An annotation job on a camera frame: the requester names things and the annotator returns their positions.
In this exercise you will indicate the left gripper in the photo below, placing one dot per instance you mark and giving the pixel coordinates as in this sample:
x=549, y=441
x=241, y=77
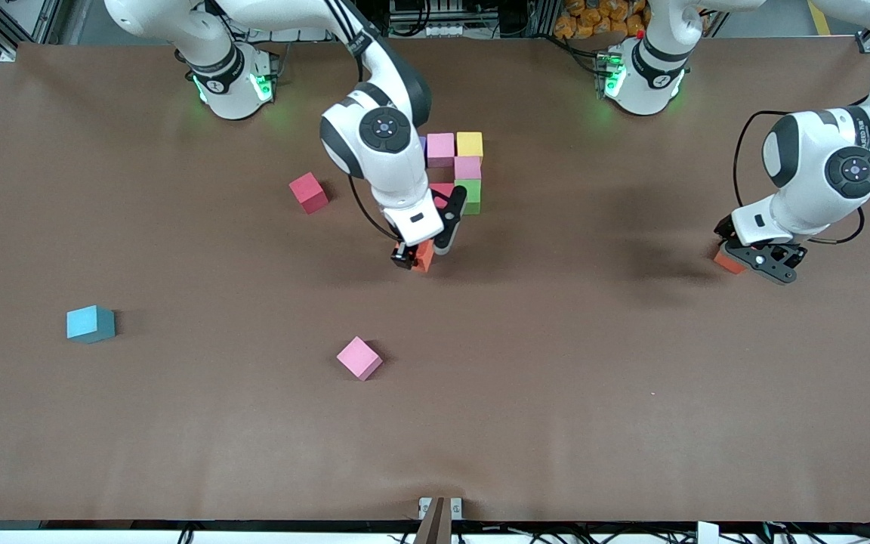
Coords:
x=725, y=230

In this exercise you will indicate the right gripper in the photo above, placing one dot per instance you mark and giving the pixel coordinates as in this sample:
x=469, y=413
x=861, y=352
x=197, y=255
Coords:
x=402, y=258

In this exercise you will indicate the orange foam cube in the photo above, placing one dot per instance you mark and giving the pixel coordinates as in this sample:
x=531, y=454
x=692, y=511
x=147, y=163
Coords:
x=426, y=258
x=726, y=263

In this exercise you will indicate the red foam cube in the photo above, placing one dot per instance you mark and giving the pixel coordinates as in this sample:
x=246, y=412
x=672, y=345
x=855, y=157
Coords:
x=441, y=193
x=308, y=193

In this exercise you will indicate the green foam cube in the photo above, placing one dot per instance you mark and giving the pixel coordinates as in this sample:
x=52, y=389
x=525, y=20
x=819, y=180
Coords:
x=473, y=198

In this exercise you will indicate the pink foam cube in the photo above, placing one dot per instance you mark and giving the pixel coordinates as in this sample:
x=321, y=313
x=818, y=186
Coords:
x=442, y=149
x=359, y=358
x=468, y=168

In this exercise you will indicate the purple foam cube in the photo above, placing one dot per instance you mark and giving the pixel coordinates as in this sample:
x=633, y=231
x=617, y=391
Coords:
x=423, y=147

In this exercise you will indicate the yellow foam cube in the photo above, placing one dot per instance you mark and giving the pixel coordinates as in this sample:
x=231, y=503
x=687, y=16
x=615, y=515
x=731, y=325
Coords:
x=470, y=143

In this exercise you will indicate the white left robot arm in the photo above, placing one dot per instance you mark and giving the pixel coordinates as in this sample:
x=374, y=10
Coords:
x=805, y=189

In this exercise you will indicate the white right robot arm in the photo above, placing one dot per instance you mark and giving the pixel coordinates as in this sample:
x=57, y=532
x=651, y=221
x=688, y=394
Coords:
x=390, y=177

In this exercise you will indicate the brown table cover sheet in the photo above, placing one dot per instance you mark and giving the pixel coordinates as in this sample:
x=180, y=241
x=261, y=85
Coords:
x=480, y=423

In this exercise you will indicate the white power strip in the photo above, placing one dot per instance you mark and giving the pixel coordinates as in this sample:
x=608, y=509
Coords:
x=444, y=30

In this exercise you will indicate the small white box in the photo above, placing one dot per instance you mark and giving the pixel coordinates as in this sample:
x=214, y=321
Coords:
x=707, y=533

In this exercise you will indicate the light blue foam cube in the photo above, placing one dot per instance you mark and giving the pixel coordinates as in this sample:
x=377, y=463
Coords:
x=90, y=323

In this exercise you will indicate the metal clamp bracket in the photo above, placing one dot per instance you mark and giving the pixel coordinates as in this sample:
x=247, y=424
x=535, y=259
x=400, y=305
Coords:
x=456, y=508

